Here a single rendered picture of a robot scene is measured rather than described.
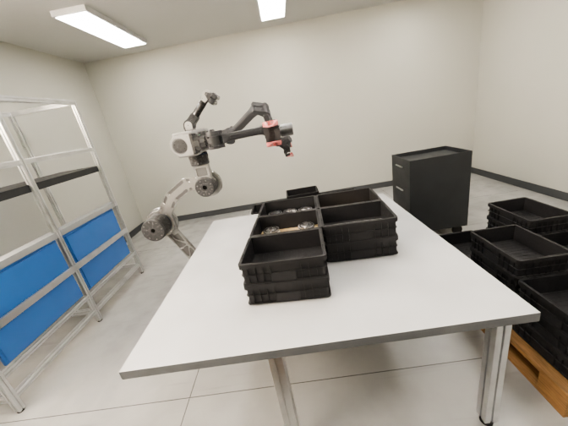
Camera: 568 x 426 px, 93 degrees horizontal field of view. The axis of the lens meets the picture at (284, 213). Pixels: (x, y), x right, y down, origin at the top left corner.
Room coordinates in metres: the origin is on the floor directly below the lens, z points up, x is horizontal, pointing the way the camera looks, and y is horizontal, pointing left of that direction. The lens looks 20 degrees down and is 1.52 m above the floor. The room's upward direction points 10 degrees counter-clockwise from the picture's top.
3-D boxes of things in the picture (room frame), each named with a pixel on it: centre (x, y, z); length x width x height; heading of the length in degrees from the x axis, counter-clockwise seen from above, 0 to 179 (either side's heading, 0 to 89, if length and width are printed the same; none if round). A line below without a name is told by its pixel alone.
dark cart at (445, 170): (2.76, -1.59, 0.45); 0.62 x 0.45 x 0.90; 87
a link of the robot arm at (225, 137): (1.74, 0.16, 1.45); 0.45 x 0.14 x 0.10; 118
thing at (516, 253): (1.37, -1.34, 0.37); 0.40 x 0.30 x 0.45; 177
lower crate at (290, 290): (1.19, 0.03, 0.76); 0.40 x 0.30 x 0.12; 83
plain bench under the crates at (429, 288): (1.58, -0.09, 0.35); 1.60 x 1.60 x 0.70; 87
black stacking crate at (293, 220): (1.49, 0.00, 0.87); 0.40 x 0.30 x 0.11; 83
